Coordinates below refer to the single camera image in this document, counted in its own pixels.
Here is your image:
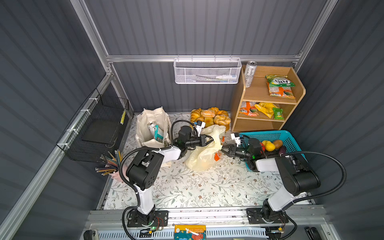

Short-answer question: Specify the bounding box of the colourful box at front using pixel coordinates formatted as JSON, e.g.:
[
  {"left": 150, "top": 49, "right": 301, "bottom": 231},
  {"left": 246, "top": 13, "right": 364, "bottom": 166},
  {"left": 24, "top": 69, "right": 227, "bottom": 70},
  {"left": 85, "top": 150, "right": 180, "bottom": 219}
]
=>
[{"left": 174, "top": 225, "right": 207, "bottom": 240}]

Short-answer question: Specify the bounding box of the teal plastic basket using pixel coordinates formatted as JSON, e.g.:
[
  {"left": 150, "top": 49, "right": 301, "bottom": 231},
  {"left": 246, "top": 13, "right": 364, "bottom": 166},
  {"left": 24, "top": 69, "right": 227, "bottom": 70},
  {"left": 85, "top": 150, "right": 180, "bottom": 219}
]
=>
[{"left": 239, "top": 130, "right": 301, "bottom": 172}]

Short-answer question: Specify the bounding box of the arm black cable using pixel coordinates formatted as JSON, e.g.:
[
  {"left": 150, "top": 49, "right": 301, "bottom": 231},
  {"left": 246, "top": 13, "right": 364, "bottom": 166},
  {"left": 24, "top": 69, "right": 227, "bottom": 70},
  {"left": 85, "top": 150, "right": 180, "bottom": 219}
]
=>
[
  {"left": 239, "top": 134, "right": 348, "bottom": 205},
  {"left": 118, "top": 119, "right": 196, "bottom": 240}
]

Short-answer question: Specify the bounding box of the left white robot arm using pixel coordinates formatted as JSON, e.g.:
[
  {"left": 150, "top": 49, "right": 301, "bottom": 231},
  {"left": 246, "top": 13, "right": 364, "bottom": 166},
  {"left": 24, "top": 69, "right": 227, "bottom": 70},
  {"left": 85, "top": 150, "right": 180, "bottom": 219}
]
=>
[{"left": 119, "top": 126, "right": 214, "bottom": 218}]

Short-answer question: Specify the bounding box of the white Monster energy can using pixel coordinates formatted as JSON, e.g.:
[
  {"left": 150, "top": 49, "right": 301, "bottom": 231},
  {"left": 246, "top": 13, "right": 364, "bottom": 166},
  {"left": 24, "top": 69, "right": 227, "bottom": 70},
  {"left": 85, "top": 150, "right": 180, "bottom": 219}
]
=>
[{"left": 148, "top": 122, "right": 158, "bottom": 135}]

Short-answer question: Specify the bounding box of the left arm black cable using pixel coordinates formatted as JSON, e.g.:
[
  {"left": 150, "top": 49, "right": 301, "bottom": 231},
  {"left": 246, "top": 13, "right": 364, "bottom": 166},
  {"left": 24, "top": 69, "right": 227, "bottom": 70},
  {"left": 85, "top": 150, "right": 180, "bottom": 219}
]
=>
[{"left": 118, "top": 119, "right": 196, "bottom": 240}]

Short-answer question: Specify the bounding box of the sugared round bun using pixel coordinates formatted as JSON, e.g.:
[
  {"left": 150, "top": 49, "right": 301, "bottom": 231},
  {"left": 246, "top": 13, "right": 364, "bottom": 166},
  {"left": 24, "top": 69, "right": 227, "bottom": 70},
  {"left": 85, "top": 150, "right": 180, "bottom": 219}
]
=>
[{"left": 201, "top": 109, "right": 216, "bottom": 118}]

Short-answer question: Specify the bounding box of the orange red snack packet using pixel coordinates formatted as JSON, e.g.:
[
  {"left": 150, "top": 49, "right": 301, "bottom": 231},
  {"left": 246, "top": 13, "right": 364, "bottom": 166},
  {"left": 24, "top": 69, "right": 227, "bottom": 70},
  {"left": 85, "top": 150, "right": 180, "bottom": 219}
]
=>
[{"left": 239, "top": 101, "right": 259, "bottom": 117}]

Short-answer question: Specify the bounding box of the black wire wall basket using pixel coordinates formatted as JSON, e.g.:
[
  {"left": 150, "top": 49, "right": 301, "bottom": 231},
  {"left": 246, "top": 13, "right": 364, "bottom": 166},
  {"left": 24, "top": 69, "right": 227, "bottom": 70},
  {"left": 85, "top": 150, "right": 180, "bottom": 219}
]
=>
[{"left": 57, "top": 91, "right": 131, "bottom": 164}]

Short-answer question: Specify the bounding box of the teal snack packet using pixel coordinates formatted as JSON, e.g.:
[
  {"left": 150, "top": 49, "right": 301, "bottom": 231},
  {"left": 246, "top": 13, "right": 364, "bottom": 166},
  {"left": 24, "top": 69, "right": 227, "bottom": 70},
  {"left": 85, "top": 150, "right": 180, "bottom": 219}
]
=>
[{"left": 154, "top": 125, "right": 164, "bottom": 143}]

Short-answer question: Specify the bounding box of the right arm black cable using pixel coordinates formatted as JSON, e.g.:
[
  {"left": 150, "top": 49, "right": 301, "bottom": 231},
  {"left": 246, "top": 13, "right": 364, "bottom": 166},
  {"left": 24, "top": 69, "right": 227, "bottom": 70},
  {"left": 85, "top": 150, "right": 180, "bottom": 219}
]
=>
[{"left": 239, "top": 134, "right": 348, "bottom": 205}]

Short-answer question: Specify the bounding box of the wooden shelf unit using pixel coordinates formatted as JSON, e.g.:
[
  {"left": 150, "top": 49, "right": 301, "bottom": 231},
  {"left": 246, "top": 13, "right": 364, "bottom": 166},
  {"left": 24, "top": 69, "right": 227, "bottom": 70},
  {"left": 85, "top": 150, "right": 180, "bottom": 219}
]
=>
[{"left": 230, "top": 66, "right": 306, "bottom": 133}]

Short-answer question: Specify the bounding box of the cream canvas tote bag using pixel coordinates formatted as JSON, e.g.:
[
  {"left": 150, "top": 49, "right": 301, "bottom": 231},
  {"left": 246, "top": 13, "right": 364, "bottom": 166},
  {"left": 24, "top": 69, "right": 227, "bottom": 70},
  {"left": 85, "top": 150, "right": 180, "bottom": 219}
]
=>
[{"left": 136, "top": 107, "right": 171, "bottom": 149}]

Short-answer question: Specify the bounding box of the croissant bread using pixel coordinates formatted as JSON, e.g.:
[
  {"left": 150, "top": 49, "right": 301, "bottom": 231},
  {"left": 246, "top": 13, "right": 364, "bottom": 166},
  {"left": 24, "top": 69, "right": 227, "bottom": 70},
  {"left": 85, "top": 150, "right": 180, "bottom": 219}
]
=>
[{"left": 190, "top": 109, "right": 205, "bottom": 123}]

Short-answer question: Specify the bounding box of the orange snack bag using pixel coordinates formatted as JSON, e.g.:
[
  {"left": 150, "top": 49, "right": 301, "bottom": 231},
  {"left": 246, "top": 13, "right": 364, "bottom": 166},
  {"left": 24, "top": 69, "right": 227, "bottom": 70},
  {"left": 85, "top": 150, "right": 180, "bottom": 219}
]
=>
[{"left": 267, "top": 83, "right": 295, "bottom": 99}]

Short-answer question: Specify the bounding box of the brown toy potato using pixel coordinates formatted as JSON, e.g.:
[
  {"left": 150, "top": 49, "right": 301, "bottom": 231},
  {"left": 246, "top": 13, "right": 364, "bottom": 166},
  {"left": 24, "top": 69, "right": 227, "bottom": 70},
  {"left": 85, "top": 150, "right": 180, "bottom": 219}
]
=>
[{"left": 273, "top": 140, "right": 283, "bottom": 150}]

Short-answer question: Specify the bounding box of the toothpaste tube in basket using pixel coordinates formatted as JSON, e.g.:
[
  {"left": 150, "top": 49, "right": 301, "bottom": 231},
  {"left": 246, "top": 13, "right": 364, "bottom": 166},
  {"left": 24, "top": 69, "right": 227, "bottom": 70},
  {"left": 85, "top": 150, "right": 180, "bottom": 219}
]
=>
[{"left": 196, "top": 75, "right": 238, "bottom": 82}]

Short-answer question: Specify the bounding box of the bundle of pencils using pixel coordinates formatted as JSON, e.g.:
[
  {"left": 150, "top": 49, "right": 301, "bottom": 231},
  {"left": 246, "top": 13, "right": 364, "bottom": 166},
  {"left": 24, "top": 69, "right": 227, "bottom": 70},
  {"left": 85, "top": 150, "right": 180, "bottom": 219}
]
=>
[{"left": 95, "top": 150, "right": 123, "bottom": 179}]

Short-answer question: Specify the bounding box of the white wire wall basket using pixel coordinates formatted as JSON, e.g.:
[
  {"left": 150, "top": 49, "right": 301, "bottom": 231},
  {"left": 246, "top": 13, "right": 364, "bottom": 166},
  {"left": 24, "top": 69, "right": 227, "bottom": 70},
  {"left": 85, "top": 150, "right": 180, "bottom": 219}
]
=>
[{"left": 173, "top": 57, "right": 242, "bottom": 85}]

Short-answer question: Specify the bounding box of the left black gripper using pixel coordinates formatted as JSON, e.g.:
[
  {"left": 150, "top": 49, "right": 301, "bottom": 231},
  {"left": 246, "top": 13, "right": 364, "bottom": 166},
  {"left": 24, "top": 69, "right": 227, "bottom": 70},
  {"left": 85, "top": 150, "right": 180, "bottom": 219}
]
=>
[{"left": 183, "top": 133, "right": 214, "bottom": 149}]

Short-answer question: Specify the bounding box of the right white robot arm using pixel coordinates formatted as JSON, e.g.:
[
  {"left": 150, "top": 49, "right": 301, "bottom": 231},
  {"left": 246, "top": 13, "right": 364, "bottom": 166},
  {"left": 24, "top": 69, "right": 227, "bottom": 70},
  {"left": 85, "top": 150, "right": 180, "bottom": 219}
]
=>
[{"left": 221, "top": 137, "right": 321, "bottom": 223}]

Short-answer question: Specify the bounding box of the yellow translucent plastic bag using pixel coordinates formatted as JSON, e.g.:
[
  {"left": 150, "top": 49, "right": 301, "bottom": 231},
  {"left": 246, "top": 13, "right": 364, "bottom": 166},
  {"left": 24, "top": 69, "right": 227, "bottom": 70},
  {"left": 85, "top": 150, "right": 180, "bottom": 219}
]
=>
[{"left": 185, "top": 125, "right": 226, "bottom": 172}]

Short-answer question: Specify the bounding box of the yellow snack packet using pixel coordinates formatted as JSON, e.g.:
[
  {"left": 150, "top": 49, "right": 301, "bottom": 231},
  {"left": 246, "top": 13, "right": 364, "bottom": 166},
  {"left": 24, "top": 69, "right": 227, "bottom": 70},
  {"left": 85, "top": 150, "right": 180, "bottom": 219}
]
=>
[{"left": 255, "top": 103, "right": 278, "bottom": 119}]

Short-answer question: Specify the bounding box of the square yellow bread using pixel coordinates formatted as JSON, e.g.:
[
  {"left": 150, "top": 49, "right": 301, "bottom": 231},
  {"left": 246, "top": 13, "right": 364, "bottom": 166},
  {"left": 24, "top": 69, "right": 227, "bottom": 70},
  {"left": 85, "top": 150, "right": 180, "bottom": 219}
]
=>
[{"left": 204, "top": 117, "right": 215, "bottom": 128}]

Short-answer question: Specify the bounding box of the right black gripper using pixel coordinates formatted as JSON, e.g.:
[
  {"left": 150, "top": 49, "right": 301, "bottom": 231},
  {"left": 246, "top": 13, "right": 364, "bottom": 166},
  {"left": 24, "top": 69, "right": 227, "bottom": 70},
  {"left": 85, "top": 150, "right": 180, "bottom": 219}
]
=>
[{"left": 219, "top": 145, "right": 252, "bottom": 161}]

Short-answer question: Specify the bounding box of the green snack bag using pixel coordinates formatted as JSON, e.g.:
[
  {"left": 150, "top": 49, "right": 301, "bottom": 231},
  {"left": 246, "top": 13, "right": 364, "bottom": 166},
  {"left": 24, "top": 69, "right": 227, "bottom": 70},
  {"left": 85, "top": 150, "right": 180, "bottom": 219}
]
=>
[{"left": 266, "top": 75, "right": 296, "bottom": 87}]

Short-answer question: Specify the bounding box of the small green snack packet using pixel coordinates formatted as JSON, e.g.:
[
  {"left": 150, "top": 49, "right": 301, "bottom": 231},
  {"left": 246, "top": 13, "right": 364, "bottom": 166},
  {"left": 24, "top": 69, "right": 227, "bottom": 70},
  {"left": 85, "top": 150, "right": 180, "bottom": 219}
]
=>
[{"left": 273, "top": 108, "right": 285, "bottom": 120}]

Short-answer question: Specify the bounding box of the purple eggplant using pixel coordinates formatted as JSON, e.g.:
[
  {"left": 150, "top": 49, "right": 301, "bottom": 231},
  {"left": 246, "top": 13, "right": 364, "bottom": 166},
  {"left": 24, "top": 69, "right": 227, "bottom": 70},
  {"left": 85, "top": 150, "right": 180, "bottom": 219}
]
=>
[{"left": 278, "top": 146, "right": 287, "bottom": 156}]

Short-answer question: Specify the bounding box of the rear silver drink can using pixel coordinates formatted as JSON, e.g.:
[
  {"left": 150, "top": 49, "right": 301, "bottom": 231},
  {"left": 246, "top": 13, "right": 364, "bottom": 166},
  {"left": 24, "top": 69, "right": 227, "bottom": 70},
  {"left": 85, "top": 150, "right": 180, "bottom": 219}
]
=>
[{"left": 244, "top": 61, "right": 257, "bottom": 88}]

